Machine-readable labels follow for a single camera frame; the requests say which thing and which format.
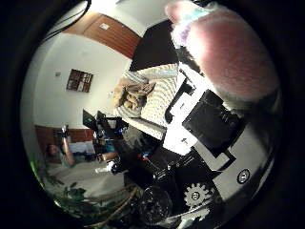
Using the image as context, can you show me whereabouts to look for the pink plush toy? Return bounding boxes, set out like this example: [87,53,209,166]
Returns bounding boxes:
[165,0,282,103]

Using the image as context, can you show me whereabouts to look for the striped blanket sofa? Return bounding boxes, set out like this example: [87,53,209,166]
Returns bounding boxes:
[113,62,179,141]

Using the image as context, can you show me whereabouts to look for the brown cloth heap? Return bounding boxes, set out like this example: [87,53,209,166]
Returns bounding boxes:
[113,77,156,112]

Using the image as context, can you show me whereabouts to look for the dark brown door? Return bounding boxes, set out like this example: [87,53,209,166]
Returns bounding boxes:
[128,19,180,73]

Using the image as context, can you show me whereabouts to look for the black tripod stand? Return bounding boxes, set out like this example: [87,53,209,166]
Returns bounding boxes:
[94,110,130,141]

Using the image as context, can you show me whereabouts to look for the small black monitor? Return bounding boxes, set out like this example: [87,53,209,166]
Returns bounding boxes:
[82,109,98,128]

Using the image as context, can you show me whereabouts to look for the white sheet covered bed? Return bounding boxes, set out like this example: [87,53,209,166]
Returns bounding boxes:
[47,160,128,198]

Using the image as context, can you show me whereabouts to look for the person in light shirt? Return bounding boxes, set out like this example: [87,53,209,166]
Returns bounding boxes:
[44,124,120,170]

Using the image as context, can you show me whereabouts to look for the green leafy plant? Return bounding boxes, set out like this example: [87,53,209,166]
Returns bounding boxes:
[31,158,141,228]

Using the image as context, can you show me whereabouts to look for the dark framed wall picture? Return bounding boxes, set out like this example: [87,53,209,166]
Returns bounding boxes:
[66,69,94,94]

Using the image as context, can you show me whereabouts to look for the black cable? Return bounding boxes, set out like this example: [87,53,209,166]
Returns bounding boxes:
[47,0,89,36]
[42,0,93,44]

